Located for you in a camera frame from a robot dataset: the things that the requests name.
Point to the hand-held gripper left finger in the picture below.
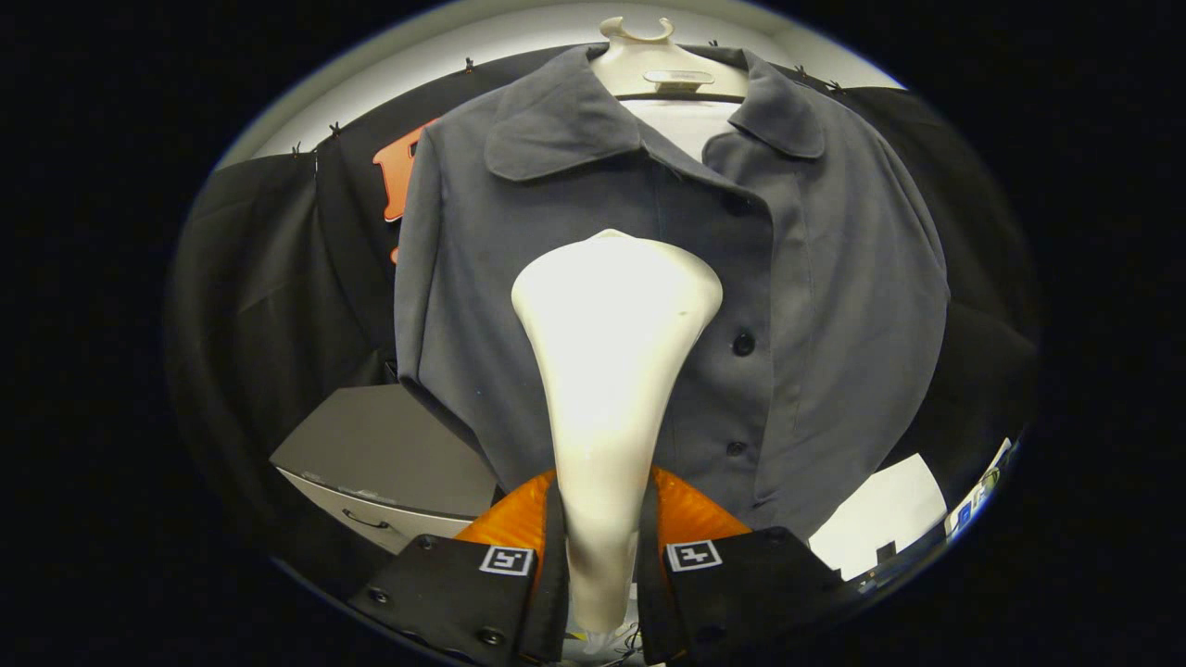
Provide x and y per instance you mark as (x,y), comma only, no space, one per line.
(553,593)

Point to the row of black backdrop clips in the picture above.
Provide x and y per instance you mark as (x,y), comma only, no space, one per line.
(468,64)

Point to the white mannequin torso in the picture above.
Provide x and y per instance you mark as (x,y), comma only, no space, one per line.
(667,65)

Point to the white garment steamer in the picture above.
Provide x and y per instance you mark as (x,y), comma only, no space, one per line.
(611,371)

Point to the white side shelf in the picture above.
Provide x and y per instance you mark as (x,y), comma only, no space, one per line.
(982,491)

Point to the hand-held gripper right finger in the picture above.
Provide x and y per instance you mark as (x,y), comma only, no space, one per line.
(651,593)

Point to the black backdrop cloth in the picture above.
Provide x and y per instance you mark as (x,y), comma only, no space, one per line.
(278,296)

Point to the grey drawer cabinet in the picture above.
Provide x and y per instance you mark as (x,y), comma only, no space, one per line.
(389,445)

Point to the dark grey button shirt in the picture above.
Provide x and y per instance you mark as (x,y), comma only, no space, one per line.
(834,306)

